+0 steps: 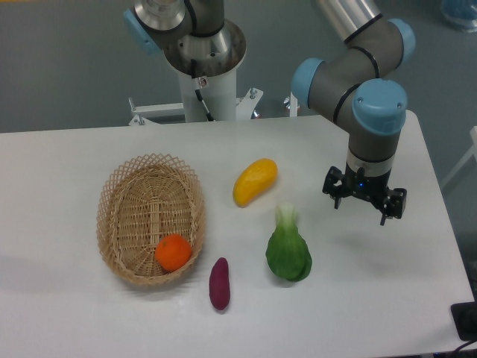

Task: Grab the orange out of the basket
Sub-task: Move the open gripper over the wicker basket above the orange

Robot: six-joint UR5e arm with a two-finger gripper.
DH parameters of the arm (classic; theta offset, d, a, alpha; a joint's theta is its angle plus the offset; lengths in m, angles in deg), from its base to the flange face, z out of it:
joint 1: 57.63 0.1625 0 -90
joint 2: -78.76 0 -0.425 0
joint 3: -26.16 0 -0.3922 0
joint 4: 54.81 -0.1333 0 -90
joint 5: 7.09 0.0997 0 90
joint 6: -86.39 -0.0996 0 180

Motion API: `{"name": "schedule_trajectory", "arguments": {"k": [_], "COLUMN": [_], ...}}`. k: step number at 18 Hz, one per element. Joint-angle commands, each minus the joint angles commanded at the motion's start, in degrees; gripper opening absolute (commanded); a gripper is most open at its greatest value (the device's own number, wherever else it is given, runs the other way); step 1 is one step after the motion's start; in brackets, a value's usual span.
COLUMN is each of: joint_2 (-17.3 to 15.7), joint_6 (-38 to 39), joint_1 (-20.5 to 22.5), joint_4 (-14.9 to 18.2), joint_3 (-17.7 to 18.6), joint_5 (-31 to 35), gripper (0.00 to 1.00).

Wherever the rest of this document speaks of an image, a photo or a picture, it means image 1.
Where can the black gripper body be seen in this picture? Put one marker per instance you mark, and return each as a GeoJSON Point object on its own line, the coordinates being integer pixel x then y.
{"type": "Point", "coordinates": [373, 189]}

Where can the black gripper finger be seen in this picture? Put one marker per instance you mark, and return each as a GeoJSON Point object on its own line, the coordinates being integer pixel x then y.
{"type": "Point", "coordinates": [334, 187]}
{"type": "Point", "coordinates": [391, 204]}

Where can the orange fruit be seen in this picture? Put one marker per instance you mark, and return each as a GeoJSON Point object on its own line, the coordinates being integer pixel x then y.
{"type": "Point", "coordinates": [173, 252]}

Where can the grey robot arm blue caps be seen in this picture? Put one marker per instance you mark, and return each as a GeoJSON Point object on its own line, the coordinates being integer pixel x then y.
{"type": "Point", "coordinates": [351, 91]}

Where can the woven wicker basket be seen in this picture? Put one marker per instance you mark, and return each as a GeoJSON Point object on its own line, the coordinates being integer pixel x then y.
{"type": "Point", "coordinates": [145, 199]}

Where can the yellow mango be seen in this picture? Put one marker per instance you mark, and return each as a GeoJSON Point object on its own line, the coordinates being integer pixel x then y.
{"type": "Point", "coordinates": [256, 179]}

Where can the green bok choy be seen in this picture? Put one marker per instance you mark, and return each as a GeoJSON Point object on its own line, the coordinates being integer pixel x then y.
{"type": "Point", "coordinates": [287, 253]}

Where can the black device at table edge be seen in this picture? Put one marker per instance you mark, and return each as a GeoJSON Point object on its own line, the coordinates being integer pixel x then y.
{"type": "Point", "coordinates": [464, 317]}

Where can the purple sweet potato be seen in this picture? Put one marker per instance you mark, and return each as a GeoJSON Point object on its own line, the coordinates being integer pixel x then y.
{"type": "Point", "coordinates": [219, 285]}

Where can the blue plastic bag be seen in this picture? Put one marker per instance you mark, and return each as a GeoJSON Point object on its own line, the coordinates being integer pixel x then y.
{"type": "Point", "coordinates": [461, 14]}

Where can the white frame at right edge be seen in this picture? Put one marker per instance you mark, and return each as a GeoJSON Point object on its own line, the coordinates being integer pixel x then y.
{"type": "Point", "coordinates": [462, 167]}

